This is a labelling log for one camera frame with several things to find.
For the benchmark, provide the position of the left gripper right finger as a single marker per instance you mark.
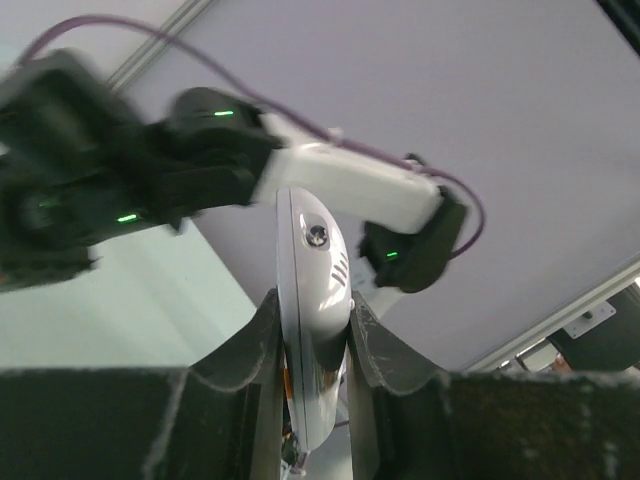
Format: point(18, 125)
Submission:
point(411, 419)

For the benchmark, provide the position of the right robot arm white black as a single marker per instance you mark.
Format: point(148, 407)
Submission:
point(81, 166)

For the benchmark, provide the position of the white remote control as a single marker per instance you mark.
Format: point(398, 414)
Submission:
point(315, 299)

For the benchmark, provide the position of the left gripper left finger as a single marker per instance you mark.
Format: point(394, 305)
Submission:
point(220, 418)

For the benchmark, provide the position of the left aluminium frame post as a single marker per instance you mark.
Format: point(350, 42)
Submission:
point(153, 48)

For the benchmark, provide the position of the right aluminium frame post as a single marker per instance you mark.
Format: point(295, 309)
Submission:
point(620, 279)

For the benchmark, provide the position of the aluminium frame post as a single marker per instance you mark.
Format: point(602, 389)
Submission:
point(620, 279)
point(153, 48)

